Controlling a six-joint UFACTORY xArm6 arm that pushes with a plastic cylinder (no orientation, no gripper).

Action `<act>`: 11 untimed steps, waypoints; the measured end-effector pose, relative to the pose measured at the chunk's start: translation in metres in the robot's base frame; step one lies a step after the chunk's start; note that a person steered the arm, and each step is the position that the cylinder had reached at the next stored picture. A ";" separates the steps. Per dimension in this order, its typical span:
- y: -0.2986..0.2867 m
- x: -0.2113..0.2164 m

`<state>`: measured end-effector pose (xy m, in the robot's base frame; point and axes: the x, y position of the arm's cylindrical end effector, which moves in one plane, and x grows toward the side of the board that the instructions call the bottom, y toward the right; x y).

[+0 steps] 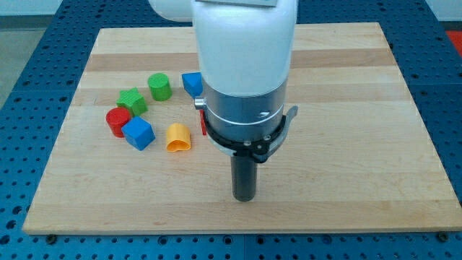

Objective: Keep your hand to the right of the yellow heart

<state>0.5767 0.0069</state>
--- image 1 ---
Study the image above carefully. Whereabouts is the red cylinder block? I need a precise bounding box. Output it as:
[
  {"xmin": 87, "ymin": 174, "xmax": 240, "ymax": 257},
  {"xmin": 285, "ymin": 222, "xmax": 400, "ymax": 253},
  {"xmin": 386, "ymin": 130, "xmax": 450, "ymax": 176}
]
[{"xmin": 105, "ymin": 107, "xmax": 131, "ymax": 138}]

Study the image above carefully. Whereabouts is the green cylinder block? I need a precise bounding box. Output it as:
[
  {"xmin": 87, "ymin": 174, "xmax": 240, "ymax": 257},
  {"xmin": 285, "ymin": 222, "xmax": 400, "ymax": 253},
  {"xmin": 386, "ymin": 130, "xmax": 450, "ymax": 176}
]
[{"xmin": 147, "ymin": 73, "xmax": 172, "ymax": 101}]

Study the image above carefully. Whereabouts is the blue triangular block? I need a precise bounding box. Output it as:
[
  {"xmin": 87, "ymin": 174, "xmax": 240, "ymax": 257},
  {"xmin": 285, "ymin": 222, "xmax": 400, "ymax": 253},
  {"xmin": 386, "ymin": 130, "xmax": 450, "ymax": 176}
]
[{"xmin": 181, "ymin": 72, "xmax": 203, "ymax": 98}]

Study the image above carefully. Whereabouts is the blue cube block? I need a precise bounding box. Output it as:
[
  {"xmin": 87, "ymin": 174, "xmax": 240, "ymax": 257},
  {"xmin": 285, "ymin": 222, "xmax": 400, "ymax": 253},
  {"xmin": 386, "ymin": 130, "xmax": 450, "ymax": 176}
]
[{"xmin": 121, "ymin": 116, "xmax": 155, "ymax": 151}]

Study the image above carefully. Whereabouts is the green star block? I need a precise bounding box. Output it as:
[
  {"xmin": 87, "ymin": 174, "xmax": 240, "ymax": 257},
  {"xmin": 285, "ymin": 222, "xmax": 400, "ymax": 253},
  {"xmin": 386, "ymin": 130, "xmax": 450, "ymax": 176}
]
[{"xmin": 116, "ymin": 87, "xmax": 148, "ymax": 116}]

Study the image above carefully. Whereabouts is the black cylindrical end effector rod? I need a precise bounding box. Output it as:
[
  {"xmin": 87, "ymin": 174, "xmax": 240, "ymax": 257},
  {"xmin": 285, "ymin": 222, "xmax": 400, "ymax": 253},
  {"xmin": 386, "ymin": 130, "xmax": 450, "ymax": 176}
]
[{"xmin": 230, "ymin": 156, "xmax": 257, "ymax": 202}]

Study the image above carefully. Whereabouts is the red block behind arm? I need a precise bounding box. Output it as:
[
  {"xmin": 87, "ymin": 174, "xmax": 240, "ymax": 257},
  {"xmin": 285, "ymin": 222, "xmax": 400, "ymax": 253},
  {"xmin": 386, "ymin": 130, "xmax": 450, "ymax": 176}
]
[{"xmin": 199, "ymin": 109, "xmax": 207, "ymax": 136}]

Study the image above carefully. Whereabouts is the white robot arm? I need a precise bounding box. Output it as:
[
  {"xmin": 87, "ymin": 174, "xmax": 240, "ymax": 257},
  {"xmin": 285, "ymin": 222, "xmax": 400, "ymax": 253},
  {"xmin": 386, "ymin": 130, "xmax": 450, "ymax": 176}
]
[{"xmin": 149, "ymin": 0, "xmax": 298, "ymax": 131}]

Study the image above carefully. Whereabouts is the black and grey tool clamp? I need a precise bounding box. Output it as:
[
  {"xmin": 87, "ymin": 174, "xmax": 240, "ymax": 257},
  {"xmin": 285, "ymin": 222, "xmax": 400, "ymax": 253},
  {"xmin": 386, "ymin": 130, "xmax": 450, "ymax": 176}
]
[{"xmin": 205, "ymin": 105, "xmax": 298, "ymax": 163}]

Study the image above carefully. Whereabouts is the wooden board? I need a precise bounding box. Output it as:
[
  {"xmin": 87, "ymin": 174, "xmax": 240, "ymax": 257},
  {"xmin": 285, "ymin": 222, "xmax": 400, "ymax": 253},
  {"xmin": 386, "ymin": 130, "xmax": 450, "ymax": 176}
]
[{"xmin": 22, "ymin": 23, "xmax": 461, "ymax": 235}]

